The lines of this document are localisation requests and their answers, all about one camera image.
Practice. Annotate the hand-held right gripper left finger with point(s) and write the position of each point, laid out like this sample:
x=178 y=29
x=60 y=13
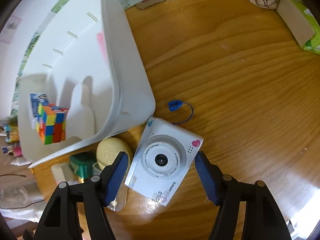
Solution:
x=116 y=180

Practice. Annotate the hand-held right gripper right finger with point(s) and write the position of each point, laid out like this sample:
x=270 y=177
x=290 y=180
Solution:
x=207 y=180

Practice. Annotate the clear case with stickers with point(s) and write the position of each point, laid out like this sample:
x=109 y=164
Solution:
x=120 y=200

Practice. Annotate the gold round tin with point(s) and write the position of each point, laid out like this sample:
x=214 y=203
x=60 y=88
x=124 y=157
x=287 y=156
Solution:
x=110 y=150

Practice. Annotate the white toy camera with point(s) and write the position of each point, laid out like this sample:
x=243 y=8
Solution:
x=175 y=140

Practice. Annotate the white curved plastic holder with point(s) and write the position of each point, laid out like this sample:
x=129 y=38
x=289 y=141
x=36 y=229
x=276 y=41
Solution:
x=82 y=105

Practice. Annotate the colourful puzzle cube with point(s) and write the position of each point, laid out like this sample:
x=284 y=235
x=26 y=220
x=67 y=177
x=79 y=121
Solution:
x=52 y=125

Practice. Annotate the white plastic bin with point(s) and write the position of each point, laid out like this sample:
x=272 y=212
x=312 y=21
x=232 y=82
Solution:
x=130 y=85

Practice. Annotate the clear box with blue label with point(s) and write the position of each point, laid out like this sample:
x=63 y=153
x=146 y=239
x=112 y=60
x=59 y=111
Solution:
x=37 y=100

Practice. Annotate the green jar with gold lid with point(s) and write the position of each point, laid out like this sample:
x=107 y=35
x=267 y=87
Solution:
x=80 y=163

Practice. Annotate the beige square bottle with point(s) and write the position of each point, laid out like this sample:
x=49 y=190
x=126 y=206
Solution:
x=62 y=172

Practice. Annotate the grey white patterned cloth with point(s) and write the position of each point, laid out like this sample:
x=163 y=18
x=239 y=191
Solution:
x=20 y=212

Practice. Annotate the pink printed packet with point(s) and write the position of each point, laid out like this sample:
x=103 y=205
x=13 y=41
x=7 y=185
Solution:
x=17 y=151

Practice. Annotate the yellow orange printed pouch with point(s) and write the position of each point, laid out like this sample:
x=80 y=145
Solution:
x=11 y=133

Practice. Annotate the green tissue pack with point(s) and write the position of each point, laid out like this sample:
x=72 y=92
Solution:
x=295 y=17

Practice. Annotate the pink wall card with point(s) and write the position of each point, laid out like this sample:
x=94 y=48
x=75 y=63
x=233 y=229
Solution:
x=11 y=28

